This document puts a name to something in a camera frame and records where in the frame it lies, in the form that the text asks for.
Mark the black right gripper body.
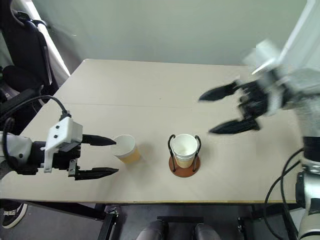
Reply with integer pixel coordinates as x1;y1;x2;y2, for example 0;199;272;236
237;80;270;122

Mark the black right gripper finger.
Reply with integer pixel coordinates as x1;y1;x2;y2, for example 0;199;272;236
198;80;242;103
208;119;261;136

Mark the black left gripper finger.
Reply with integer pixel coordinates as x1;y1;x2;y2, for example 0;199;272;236
81;134;118;147
74;167;120;182

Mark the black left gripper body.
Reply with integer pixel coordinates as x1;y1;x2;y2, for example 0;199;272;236
51;142;83;180

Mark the white and yellow paper cup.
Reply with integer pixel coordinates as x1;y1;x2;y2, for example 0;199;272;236
172;133;199;169
109;134;142;165

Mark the black and white sneaker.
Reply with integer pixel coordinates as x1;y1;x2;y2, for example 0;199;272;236
0;201;29;230

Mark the dark rounded shape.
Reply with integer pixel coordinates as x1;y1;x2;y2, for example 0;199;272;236
193;222;223;240
135;219;169;240

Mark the white panel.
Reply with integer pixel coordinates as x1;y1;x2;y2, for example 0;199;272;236
281;0;320;70

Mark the black office chair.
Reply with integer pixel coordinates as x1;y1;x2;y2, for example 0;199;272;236
0;0;61;115

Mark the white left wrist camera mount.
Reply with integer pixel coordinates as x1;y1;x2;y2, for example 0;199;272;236
40;116;84;174

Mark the black table frame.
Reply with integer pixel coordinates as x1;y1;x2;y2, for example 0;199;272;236
23;201;300;240

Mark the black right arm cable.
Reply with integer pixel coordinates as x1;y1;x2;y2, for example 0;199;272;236
263;147;305;240

